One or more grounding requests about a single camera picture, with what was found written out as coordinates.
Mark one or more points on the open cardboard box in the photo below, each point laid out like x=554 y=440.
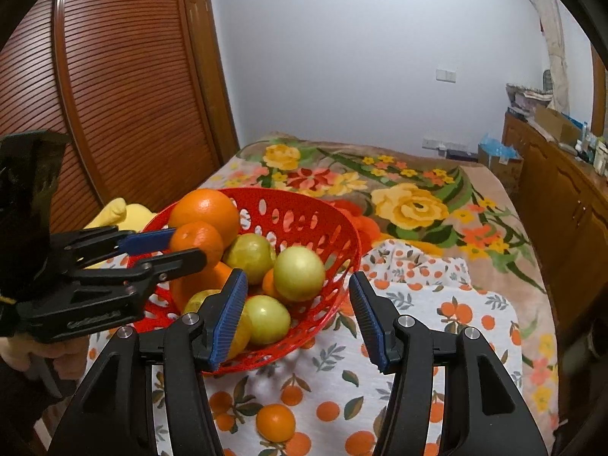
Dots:
x=555 y=126

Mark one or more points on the cream curtain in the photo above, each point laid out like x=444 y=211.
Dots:
x=555 y=47

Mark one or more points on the floral blanket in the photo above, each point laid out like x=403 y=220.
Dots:
x=413 y=209

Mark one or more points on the orange-print white cloth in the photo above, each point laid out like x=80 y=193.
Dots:
x=427 y=304

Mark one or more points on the small green guava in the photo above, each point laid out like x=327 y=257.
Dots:
x=266 y=318

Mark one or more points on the cardboard box with blue bag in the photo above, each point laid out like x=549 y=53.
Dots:
x=498 y=161

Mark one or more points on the white wall switch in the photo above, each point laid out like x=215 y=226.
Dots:
x=446 y=74

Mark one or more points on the small tangerine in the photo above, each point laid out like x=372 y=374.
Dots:
x=268 y=287
x=275 y=422
x=197 y=240

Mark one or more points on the dark storage box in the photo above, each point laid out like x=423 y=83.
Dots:
x=460 y=155

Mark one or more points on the large orange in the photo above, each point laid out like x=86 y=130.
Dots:
x=204 y=211
x=199 y=285

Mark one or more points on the large green guava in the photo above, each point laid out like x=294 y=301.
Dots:
x=249 y=256
x=299 y=270

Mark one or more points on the wooden sideboard cabinet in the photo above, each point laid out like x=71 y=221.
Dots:
x=560 y=190

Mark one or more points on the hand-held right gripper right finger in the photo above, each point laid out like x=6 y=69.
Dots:
x=368 y=323

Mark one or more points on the stack of papers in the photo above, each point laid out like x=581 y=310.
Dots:
x=527 y=97

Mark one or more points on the red perforated plastic basket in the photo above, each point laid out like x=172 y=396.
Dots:
x=349 y=235

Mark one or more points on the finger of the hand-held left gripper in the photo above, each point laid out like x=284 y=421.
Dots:
x=175 y=266
x=147 y=241

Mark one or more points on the wooden window frame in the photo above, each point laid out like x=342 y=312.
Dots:
x=599 y=90

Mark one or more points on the white wall outlet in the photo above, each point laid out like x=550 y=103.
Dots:
x=433 y=143

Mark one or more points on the person's left hand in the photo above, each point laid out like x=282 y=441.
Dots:
x=69 y=358

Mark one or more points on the wooden slatted wardrobe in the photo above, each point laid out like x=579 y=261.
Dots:
x=118 y=80

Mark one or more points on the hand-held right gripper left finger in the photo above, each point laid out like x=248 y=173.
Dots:
x=232 y=323

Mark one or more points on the yellow plush toy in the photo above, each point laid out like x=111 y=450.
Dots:
x=133 y=213

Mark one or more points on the row of small bottles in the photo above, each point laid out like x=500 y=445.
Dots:
x=593 y=149

